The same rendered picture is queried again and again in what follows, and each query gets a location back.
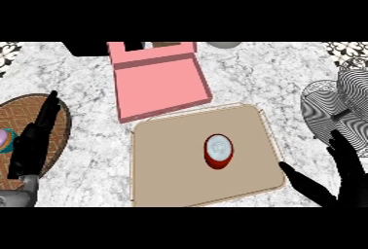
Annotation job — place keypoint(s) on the grey round object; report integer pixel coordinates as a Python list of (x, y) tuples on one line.
[(223, 44)]

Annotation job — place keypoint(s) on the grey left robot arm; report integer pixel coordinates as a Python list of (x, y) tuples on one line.
[(19, 193)]

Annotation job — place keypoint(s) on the beige square tray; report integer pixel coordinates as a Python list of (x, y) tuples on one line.
[(202, 155)]

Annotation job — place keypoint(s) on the red can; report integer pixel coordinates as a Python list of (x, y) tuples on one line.
[(219, 151)]

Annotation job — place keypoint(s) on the pink open box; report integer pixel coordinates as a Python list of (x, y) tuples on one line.
[(158, 81)]

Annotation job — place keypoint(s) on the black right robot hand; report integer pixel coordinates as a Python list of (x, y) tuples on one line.
[(347, 171)]

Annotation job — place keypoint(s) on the purple and teal cupcake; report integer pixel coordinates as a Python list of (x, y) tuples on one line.
[(6, 140)]

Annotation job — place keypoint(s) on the black appliance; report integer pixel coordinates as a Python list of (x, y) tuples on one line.
[(89, 48)]

